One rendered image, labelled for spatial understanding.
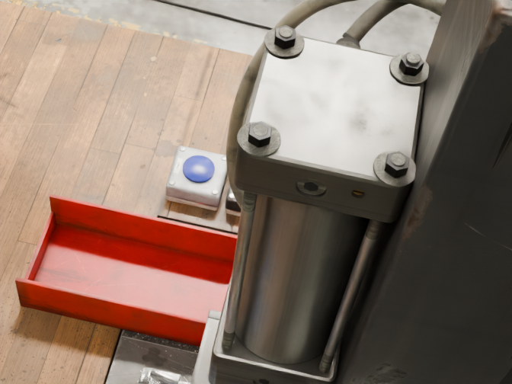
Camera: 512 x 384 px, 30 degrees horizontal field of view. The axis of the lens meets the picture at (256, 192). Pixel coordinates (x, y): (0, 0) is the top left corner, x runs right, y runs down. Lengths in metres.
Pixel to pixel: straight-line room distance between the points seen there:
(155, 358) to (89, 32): 0.51
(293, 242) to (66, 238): 0.65
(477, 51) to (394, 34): 2.36
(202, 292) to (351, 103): 0.65
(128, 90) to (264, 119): 0.83
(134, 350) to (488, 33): 0.79
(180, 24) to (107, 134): 1.43
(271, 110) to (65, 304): 0.63
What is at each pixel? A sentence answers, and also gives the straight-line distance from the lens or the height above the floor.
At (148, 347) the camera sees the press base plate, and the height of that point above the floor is 0.90.
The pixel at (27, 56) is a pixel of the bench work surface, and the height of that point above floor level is 0.90.
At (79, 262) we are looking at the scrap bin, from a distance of 1.15.
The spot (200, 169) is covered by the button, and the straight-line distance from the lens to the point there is 1.18.
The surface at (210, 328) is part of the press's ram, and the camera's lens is 0.79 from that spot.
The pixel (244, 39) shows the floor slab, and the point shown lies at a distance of 2.64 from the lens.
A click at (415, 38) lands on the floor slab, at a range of 2.75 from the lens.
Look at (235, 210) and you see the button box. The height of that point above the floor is 0.91.
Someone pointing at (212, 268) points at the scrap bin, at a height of 0.91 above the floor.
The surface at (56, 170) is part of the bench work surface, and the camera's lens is 1.23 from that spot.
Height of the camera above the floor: 1.89
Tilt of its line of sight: 54 degrees down
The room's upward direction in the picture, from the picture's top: 9 degrees clockwise
